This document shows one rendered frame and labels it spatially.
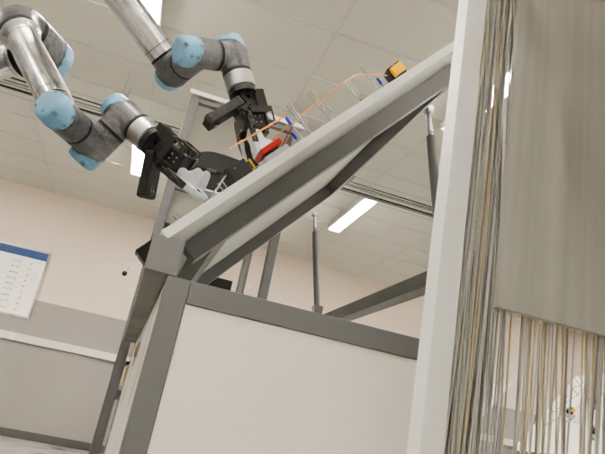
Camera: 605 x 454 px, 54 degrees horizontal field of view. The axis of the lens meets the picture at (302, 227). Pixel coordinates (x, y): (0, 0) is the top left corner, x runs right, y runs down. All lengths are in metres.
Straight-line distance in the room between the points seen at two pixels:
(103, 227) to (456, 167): 8.51
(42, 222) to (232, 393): 8.30
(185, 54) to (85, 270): 7.63
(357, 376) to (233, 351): 0.22
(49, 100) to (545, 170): 1.00
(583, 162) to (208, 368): 0.65
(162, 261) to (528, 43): 0.66
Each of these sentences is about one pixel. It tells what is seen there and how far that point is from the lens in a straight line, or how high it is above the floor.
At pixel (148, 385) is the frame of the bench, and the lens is 0.99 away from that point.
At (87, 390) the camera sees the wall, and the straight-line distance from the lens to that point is 8.78.
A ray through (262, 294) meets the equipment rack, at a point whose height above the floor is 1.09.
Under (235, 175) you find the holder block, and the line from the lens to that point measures 1.39.
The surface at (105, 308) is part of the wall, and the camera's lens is 8.89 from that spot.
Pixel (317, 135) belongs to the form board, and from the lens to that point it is 1.16.
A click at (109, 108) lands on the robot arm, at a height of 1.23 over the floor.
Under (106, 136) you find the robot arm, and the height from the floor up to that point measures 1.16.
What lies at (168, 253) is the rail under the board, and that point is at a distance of 1.02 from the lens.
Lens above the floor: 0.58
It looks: 20 degrees up
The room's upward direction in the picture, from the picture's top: 11 degrees clockwise
